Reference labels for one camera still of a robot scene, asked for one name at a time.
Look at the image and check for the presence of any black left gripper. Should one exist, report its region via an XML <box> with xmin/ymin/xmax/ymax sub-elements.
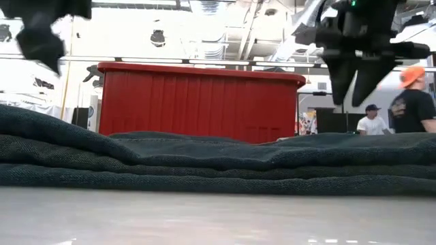
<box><xmin>0</xmin><ymin>0</ymin><xmax>93</xmax><ymax>77</ymax></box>

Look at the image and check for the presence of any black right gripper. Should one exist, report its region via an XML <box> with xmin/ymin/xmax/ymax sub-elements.
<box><xmin>321</xmin><ymin>0</ymin><xmax>432</xmax><ymax>108</ymax></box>

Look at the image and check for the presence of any dark teal garment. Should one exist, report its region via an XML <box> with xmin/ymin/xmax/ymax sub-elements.
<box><xmin>0</xmin><ymin>103</ymin><xmax>436</xmax><ymax>197</ymax></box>

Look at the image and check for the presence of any red plastic bin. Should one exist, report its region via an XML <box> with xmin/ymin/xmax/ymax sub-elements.
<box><xmin>97</xmin><ymin>61</ymin><xmax>307</xmax><ymax>145</ymax></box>

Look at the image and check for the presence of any dark ceiling fixture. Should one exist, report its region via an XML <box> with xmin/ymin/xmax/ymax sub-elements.
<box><xmin>0</xmin><ymin>24</ymin><xmax>13</xmax><ymax>44</ymax></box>

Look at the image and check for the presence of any large black screen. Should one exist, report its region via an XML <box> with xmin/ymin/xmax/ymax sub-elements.
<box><xmin>315</xmin><ymin>107</ymin><xmax>367</xmax><ymax>135</ymax></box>

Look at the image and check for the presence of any person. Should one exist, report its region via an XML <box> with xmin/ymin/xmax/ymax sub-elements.
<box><xmin>356</xmin><ymin>103</ymin><xmax>393</xmax><ymax>137</ymax></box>
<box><xmin>389</xmin><ymin>65</ymin><xmax>436</xmax><ymax>135</ymax></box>

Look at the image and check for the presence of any clear spray bottle grey trigger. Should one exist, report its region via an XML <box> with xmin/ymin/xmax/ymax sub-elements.
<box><xmin>82</xmin><ymin>64</ymin><xmax>104</xmax><ymax>133</ymax></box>

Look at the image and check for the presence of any floral patterned cloth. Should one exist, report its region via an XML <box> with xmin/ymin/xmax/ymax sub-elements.
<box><xmin>297</xmin><ymin>110</ymin><xmax>319</xmax><ymax>136</ymax></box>

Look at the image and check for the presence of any white hanging cloth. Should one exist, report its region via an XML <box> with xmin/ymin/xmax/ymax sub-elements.
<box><xmin>0</xmin><ymin>101</ymin><xmax>74</xmax><ymax>120</ymax></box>

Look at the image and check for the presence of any black speaker box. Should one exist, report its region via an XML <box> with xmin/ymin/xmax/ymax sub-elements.
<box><xmin>70</xmin><ymin>107</ymin><xmax>90</xmax><ymax>130</ymax></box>

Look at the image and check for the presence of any LED light bar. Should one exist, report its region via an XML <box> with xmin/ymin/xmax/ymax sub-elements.
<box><xmin>0</xmin><ymin>52</ymin><xmax>436</xmax><ymax>74</ymax></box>

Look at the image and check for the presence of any black frame stand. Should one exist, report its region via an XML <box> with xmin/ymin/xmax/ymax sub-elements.
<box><xmin>295</xmin><ymin>90</ymin><xmax>345</xmax><ymax>136</ymax></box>

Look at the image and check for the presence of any yellow cable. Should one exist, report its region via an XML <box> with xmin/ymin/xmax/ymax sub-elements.
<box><xmin>59</xmin><ymin>16</ymin><xmax>76</xmax><ymax>120</ymax></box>

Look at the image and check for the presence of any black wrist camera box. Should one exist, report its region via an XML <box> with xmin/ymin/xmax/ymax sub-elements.
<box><xmin>292</xmin><ymin>16</ymin><xmax>344</xmax><ymax>49</ymax></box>

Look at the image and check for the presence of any silver smooth ventilation duct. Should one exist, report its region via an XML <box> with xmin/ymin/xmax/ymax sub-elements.
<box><xmin>271</xmin><ymin>0</ymin><xmax>328</xmax><ymax>63</ymax></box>

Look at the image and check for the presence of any black overhead camera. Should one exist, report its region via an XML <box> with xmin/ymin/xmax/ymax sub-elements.
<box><xmin>150</xmin><ymin>29</ymin><xmax>168</xmax><ymax>48</ymax></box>

